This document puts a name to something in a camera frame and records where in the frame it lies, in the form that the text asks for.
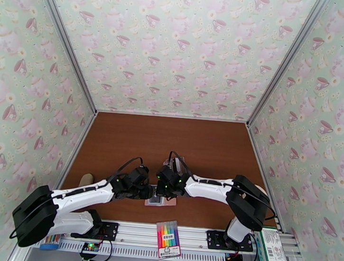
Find aluminium frame post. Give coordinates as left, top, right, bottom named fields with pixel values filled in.
left=246, top=0, right=334, bottom=133
left=23, top=0, right=107, bottom=115

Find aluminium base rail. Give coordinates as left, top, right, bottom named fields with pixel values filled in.
left=99, top=219, right=301, bottom=260

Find black power cable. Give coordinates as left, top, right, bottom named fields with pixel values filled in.
left=77, top=237, right=114, bottom=261
left=239, top=233, right=260, bottom=261

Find colourful marker pen pack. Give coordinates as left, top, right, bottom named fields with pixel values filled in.
left=153, top=218, right=184, bottom=261

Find clear acrylic card box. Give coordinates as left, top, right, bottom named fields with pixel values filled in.
left=162, top=154, right=189, bottom=178

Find green white printed carton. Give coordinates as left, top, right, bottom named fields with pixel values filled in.
left=252, top=225, right=292, bottom=261

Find pink card holder wallet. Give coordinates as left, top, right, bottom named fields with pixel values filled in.
left=144, top=184, right=179, bottom=209

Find white masking tape roll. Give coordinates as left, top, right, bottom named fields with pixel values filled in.
left=253, top=184, right=271, bottom=203

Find aluminium table edge rail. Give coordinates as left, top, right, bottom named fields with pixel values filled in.
left=96, top=108, right=249, bottom=125
left=49, top=109, right=99, bottom=202
left=238, top=123, right=293, bottom=233

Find blue marker box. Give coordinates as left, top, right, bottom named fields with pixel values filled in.
left=38, top=232, right=62, bottom=252

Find small circuit board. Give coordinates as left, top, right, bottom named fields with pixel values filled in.
left=80, top=240, right=102, bottom=255

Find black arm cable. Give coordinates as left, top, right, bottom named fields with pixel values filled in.
left=8, top=147, right=144, bottom=250
left=164, top=151, right=281, bottom=221

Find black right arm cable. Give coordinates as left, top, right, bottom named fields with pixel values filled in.
left=164, top=151, right=281, bottom=221

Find beige tape roll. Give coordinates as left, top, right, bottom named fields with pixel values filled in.
left=79, top=172, right=95, bottom=190

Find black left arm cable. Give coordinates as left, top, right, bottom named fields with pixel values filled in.
left=8, top=147, right=144, bottom=250

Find white slotted cable duct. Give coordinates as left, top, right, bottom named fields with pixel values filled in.
left=33, top=236, right=229, bottom=261

